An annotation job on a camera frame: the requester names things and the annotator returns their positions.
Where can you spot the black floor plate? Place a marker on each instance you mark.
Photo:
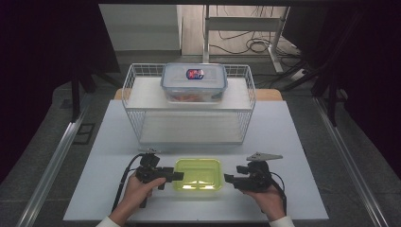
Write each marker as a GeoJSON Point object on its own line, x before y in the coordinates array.
{"type": "Point", "coordinates": [84, 134]}

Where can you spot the white cabinet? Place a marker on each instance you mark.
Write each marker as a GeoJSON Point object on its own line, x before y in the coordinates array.
{"type": "Point", "coordinates": [142, 28]}

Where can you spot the black stand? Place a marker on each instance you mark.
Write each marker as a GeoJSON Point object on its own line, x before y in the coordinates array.
{"type": "Point", "coordinates": [75, 101]}
{"type": "Point", "coordinates": [331, 104]}

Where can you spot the person's left hand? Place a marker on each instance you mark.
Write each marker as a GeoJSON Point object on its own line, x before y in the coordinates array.
{"type": "Point", "coordinates": [137, 195]}

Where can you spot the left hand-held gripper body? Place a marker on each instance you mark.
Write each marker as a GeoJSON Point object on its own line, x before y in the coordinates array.
{"type": "Point", "coordinates": [148, 171]}

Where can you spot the metal rail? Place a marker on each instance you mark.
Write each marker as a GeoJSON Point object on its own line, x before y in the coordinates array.
{"type": "Point", "coordinates": [350, 164]}
{"type": "Point", "coordinates": [53, 160]}

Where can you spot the yellow-green plastic container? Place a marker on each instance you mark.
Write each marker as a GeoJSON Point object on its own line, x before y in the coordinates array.
{"type": "Point", "coordinates": [198, 175]}

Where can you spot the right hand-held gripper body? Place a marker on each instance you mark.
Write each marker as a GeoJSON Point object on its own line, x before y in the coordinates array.
{"type": "Point", "coordinates": [260, 179]}

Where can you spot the clear lidded plastic container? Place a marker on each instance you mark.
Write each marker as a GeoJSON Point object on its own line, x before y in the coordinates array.
{"type": "Point", "coordinates": [194, 83]}

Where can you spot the dark curtain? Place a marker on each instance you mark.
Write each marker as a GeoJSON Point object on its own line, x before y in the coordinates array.
{"type": "Point", "coordinates": [38, 63]}
{"type": "Point", "coordinates": [372, 63]}

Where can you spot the white metal desk frame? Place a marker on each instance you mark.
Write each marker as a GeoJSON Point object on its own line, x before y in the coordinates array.
{"type": "Point", "coordinates": [239, 23]}

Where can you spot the person's right hand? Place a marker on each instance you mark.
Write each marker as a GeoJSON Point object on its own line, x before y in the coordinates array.
{"type": "Point", "coordinates": [271, 203]}

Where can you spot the wooden board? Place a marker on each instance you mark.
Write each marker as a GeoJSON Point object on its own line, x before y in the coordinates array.
{"type": "Point", "coordinates": [268, 94]}

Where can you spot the white power strip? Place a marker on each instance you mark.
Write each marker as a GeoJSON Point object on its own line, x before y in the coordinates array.
{"type": "Point", "coordinates": [298, 74]}

